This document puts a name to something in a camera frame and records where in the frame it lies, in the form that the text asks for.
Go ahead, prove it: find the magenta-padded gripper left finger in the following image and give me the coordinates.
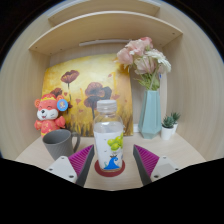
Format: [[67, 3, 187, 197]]
[[46, 144, 95, 187]]

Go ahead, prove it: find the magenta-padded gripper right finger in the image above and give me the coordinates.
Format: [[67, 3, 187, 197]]
[[132, 144, 183, 186]]

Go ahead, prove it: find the clear plastic drink bottle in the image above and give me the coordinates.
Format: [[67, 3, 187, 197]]
[[93, 99, 125, 173]]

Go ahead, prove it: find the grey ribbed mug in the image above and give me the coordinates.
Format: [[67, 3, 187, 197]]
[[42, 128, 82, 162]]

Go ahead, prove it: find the small potted succulent plant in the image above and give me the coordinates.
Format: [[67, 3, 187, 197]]
[[160, 114, 176, 141]]

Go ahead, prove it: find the teal faceted vase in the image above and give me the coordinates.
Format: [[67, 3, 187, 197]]
[[138, 89, 163, 140]]

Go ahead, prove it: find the red plush toy figure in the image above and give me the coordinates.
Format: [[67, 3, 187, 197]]
[[33, 93, 69, 138]]

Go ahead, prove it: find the yellow poppy flower painting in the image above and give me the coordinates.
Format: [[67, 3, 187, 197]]
[[41, 54, 134, 138]]

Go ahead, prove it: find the pink and white flower bouquet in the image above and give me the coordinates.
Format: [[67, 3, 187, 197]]
[[116, 36, 172, 92]]

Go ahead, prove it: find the white light bar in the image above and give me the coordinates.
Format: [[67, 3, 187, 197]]
[[78, 38, 132, 48]]

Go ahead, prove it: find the long wooden shelf board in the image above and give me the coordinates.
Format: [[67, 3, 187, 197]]
[[28, 10, 184, 56]]

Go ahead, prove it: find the short wooden shelf board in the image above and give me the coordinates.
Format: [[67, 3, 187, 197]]
[[47, 0, 161, 26]]

